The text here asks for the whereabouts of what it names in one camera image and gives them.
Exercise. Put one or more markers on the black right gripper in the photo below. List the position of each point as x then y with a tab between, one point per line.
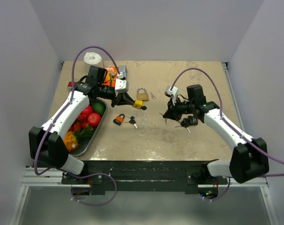
172	112

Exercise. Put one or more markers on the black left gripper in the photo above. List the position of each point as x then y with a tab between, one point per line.
117	101

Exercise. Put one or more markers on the yellow padlock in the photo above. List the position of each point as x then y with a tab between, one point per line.
138	104

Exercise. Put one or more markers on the brass padlock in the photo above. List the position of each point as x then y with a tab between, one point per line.
142	94

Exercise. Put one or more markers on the black head key set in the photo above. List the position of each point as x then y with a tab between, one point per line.
132	121

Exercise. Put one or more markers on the orange padlock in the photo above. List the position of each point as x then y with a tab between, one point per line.
119	119

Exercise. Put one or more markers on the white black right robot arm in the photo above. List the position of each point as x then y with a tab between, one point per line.
248	160

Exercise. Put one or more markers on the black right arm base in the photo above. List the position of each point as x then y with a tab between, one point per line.
199	175

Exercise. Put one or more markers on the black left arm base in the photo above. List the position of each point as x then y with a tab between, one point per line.
91	181

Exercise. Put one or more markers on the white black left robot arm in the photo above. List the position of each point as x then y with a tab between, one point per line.
46	142

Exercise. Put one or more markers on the black padlock with keys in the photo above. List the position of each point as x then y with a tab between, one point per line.
187	122

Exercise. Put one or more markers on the green lime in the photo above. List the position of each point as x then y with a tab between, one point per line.
99	108

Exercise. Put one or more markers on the orange razor box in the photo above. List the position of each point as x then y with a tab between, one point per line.
111	76

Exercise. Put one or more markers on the red apple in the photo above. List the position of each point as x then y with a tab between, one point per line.
94	119

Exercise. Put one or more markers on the green leaves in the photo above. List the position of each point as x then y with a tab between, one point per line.
85	133

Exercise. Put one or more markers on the red strawberries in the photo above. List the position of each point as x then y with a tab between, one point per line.
79	124

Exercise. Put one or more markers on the white toilet paper roll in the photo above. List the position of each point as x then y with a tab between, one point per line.
93	59

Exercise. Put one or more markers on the dark grey fruit tray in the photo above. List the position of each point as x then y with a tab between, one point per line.
84	145

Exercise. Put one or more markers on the orange spiky fruit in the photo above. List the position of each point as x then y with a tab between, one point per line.
70	141

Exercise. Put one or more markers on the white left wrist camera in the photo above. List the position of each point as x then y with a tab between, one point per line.
121	84

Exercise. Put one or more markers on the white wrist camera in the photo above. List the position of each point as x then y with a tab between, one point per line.
172	93
121	84

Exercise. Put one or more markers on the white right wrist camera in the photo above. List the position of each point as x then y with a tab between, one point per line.
172	93

